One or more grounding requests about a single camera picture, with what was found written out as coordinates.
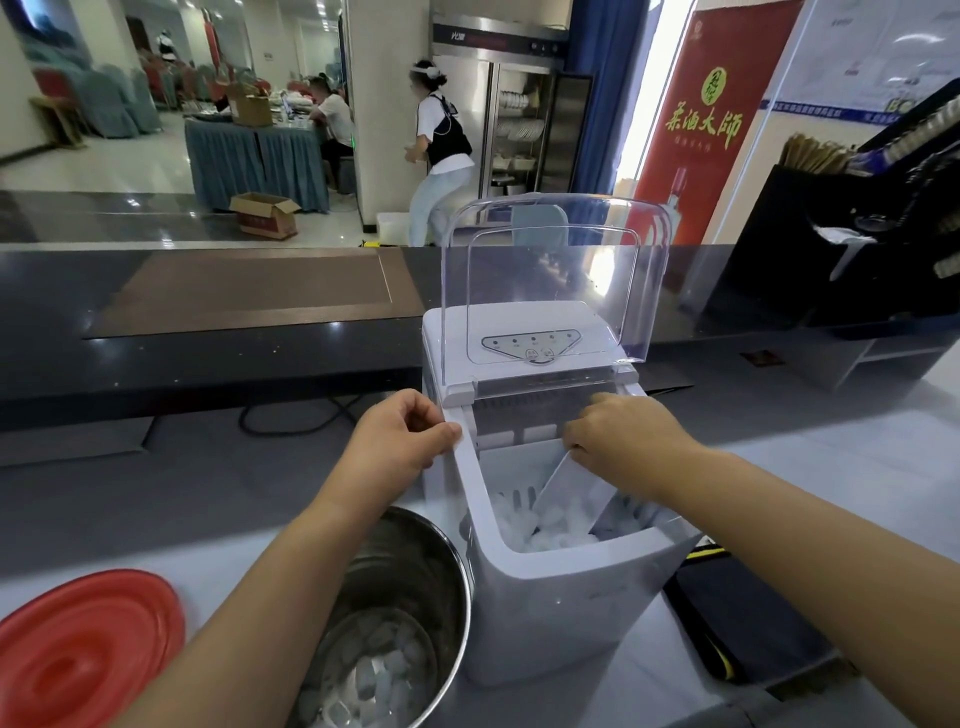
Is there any person's left hand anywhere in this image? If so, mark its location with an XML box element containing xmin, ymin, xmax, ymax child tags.
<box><xmin>336</xmin><ymin>389</ymin><xmax>463</xmax><ymax>519</ymax></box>

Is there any person's right hand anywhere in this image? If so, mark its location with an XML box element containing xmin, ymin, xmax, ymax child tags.
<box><xmin>562</xmin><ymin>393</ymin><xmax>711</xmax><ymax>505</ymax></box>

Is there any clear plastic ice scoop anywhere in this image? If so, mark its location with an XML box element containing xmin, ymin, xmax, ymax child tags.
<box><xmin>531</xmin><ymin>448</ymin><xmax>621</xmax><ymax>538</ymax></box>

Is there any white ice maker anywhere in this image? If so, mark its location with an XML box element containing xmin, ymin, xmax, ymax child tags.
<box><xmin>421</xmin><ymin>300</ymin><xmax>703</xmax><ymax>688</ymax></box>

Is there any person's left forearm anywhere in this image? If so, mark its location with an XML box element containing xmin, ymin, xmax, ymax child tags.
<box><xmin>112</xmin><ymin>478</ymin><xmax>410</xmax><ymax>728</ymax></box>

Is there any person's right forearm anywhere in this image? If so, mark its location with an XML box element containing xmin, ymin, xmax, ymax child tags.
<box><xmin>671</xmin><ymin>446</ymin><xmax>960</xmax><ymax>680</ymax></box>

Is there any pile of ice cubes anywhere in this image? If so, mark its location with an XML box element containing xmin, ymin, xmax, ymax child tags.
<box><xmin>491</xmin><ymin>498</ymin><xmax>603</xmax><ymax>555</ymax></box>

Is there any stainless steel bucket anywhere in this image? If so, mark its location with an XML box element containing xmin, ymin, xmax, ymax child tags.
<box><xmin>288</xmin><ymin>505</ymin><xmax>474</xmax><ymax>728</ymax></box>

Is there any clear ice maker lid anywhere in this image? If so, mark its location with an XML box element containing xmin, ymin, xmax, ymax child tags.
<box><xmin>440</xmin><ymin>192</ymin><xmax>673</xmax><ymax>400</ymax></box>

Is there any white plastic bin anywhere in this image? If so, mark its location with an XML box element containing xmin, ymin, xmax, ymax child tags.
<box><xmin>375</xmin><ymin>210</ymin><xmax>415</xmax><ymax>248</ymax></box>

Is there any black bag with yellow stripe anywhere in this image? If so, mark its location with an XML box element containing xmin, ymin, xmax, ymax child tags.
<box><xmin>663</xmin><ymin>534</ymin><xmax>843</xmax><ymax>685</ymax></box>

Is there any heap of ice in bucket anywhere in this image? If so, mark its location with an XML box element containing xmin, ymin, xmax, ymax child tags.
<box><xmin>298</xmin><ymin>607</ymin><xmax>440</xmax><ymax>728</ymax></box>

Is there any open cardboard box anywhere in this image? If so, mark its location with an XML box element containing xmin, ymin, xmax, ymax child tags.
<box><xmin>228</xmin><ymin>191</ymin><xmax>302</xmax><ymax>242</ymax></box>

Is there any black counter organizer rack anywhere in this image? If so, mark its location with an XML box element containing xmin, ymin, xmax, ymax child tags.
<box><xmin>697</xmin><ymin>97</ymin><xmax>960</xmax><ymax>335</ymax></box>

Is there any stainless steel dish cabinet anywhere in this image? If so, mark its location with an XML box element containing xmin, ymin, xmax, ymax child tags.
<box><xmin>429</xmin><ymin>13</ymin><xmax>595</xmax><ymax>226</ymax></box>

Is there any table with blue cloth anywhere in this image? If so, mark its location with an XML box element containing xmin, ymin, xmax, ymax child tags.
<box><xmin>184</xmin><ymin>115</ymin><xmax>332</xmax><ymax>216</ymax></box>

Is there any red standing banner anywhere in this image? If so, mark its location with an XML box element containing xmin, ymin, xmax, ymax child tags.
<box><xmin>628</xmin><ymin>0</ymin><xmax>805</xmax><ymax>246</ymax></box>

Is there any bundle of brown stirrers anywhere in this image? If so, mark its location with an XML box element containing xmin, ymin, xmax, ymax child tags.
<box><xmin>778</xmin><ymin>132</ymin><xmax>858</xmax><ymax>176</ymax></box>

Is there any blue curtain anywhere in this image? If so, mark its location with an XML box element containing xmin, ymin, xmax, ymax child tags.
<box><xmin>564</xmin><ymin>0</ymin><xmax>652</xmax><ymax>226</ymax></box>

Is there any red round plastic lid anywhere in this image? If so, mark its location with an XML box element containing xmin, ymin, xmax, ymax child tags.
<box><xmin>0</xmin><ymin>568</ymin><xmax>187</xmax><ymax>728</ymax></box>

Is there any row of blue covered chairs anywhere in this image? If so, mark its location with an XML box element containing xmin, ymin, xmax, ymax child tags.
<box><xmin>73</xmin><ymin>63</ymin><xmax>164</xmax><ymax>141</ymax></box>

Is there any wooden stool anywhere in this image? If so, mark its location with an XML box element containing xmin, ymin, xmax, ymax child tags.
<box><xmin>28</xmin><ymin>94</ymin><xmax>89</xmax><ymax>150</ymax></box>

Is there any black power cable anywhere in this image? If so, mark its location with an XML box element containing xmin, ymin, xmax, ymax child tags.
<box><xmin>237</xmin><ymin>393</ymin><xmax>363</xmax><ymax>437</ymax></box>

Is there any white wall poster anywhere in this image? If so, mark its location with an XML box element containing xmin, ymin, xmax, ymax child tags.
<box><xmin>761</xmin><ymin>0</ymin><xmax>960</xmax><ymax>132</ymax></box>

